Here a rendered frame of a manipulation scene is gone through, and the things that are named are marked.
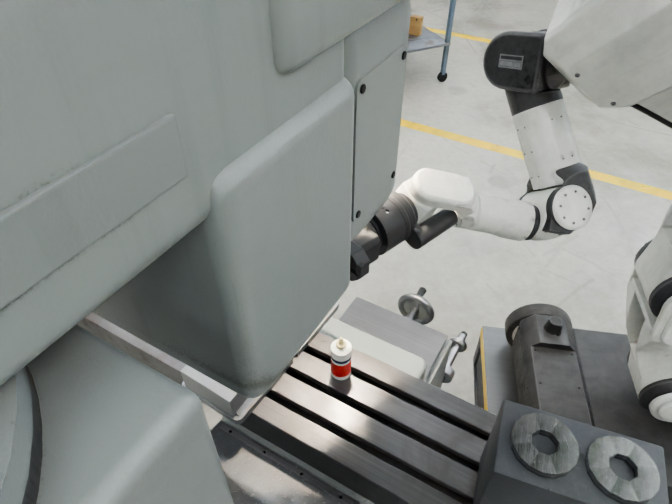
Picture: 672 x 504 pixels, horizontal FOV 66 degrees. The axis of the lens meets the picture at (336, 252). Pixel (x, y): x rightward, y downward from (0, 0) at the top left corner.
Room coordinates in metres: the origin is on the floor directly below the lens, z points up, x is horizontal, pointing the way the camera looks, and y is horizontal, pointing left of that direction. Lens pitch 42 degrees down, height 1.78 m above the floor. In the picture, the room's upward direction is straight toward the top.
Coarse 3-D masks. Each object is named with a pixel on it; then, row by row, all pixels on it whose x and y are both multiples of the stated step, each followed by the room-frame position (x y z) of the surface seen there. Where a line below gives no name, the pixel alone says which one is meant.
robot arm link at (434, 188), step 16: (416, 176) 0.71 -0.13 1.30; (432, 176) 0.71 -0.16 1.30; (448, 176) 0.72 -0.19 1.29; (464, 176) 0.74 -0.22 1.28; (416, 192) 0.68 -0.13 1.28; (432, 192) 0.68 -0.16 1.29; (448, 192) 0.69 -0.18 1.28; (464, 192) 0.70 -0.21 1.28; (448, 208) 0.68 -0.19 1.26; (464, 208) 0.68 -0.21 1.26; (480, 208) 0.70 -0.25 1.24; (464, 224) 0.69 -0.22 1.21
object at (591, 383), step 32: (544, 320) 0.98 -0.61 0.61; (544, 352) 0.88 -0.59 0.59; (576, 352) 0.88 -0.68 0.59; (608, 352) 0.90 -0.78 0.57; (544, 384) 0.78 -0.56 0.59; (576, 384) 0.78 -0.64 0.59; (608, 384) 0.79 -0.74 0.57; (576, 416) 0.68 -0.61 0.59; (608, 416) 0.69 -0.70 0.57; (640, 416) 0.69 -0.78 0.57
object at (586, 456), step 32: (512, 416) 0.39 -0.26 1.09; (544, 416) 0.39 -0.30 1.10; (512, 448) 0.34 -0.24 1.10; (544, 448) 0.35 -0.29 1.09; (576, 448) 0.34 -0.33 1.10; (608, 448) 0.34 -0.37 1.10; (640, 448) 0.34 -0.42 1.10; (480, 480) 0.36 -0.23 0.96; (512, 480) 0.30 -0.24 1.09; (544, 480) 0.30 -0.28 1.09; (576, 480) 0.30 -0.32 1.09; (608, 480) 0.30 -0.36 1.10; (640, 480) 0.30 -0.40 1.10
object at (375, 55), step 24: (408, 0) 0.56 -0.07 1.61; (384, 24) 0.51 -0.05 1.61; (408, 24) 0.56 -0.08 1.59; (360, 48) 0.46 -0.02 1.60; (384, 48) 0.51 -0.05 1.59; (360, 72) 0.46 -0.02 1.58; (384, 72) 0.50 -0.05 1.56; (360, 96) 0.46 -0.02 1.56; (384, 96) 0.51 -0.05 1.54; (360, 120) 0.46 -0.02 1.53; (384, 120) 0.51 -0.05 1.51; (360, 144) 0.46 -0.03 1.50; (384, 144) 0.51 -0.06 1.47; (360, 168) 0.46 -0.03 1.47; (384, 168) 0.52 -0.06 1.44; (360, 192) 0.47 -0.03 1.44; (384, 192) 0.53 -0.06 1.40; (360, 216) 0.47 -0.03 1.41
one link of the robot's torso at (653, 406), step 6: (660, 396) 0.66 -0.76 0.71; (666, 396) 0.66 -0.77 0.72; (654, 402) 0.66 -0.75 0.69; (660, 402) 0.65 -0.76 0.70; (666, 402) 0.65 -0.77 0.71; (654, 408) 0.65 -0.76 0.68; (660, 408) 0.65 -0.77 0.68; (666, 408) 0.64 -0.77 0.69; (654, 414) 0.65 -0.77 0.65; (660, 414) 0.64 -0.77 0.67; (666, 414) 0.64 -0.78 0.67; (666, 420) 0.65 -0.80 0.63
